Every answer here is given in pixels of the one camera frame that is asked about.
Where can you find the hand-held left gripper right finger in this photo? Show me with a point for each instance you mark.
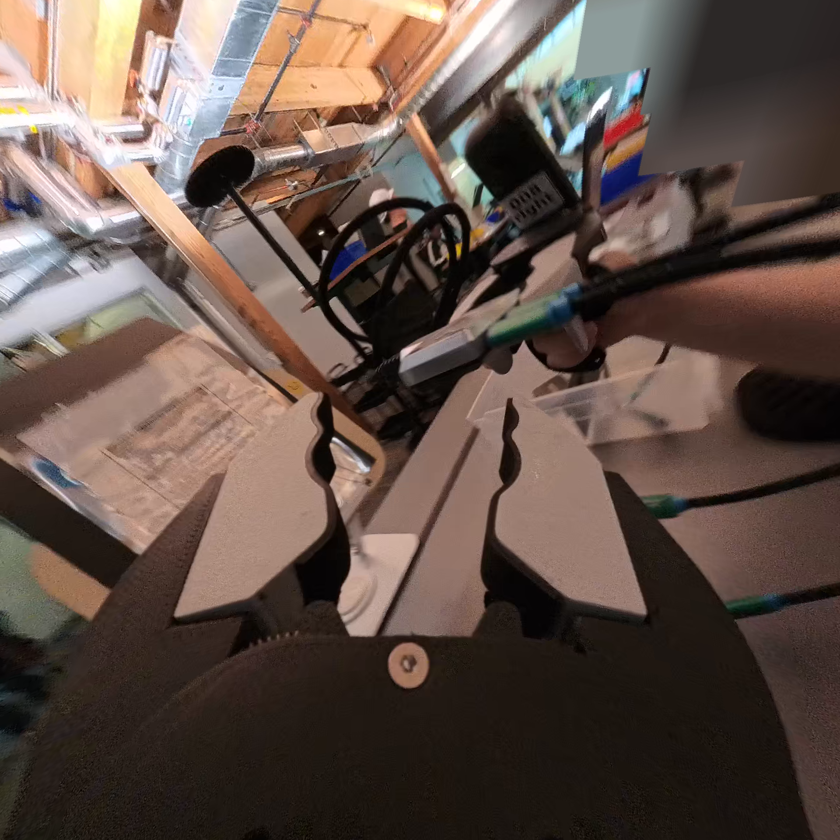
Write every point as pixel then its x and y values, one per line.
pixel 564 525

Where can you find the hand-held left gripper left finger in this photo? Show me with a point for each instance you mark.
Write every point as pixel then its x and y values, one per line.
pixel 269 512

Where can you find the clear plastic bin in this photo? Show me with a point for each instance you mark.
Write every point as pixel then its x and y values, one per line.
pixel 656 400

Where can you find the person's right forearm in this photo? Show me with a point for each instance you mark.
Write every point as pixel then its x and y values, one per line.
pixel 754 328

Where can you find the person's right hand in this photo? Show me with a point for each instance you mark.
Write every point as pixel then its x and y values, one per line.
pixel 617 321

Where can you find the thin dark sign board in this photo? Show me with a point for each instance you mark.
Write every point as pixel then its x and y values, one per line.
pixel 594 170

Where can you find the white sign stand base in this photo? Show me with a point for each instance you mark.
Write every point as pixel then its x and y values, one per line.
pixel 387 558

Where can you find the black framed instruction sign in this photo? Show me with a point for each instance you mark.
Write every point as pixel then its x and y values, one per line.
pixel 151 426

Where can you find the white metal stand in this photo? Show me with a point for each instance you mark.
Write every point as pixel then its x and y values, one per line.
pixel 656 223

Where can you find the black chair armrest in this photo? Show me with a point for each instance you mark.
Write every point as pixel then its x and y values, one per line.
pixel 794 407

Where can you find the black stand pole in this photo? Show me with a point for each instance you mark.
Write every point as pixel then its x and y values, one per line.
pixel 220 174

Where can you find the wooden post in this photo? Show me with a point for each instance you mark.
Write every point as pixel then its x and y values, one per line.
pixel 220 275

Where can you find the silver air duct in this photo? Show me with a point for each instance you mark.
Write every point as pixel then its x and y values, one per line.
pixel 216 85

